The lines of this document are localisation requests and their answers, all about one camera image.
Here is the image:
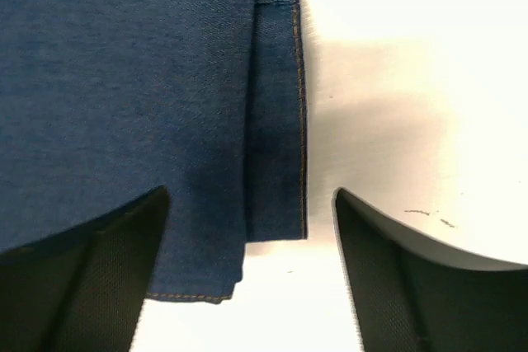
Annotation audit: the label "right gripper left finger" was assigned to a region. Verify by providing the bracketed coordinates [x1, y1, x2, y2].
[1, 186, 170, 352]

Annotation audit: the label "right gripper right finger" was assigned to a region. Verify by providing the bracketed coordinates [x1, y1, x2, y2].
[334, 189, 527, 352]

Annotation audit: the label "dark blue denim trousers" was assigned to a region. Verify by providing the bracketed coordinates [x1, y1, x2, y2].
[1, 0, 307, 304]

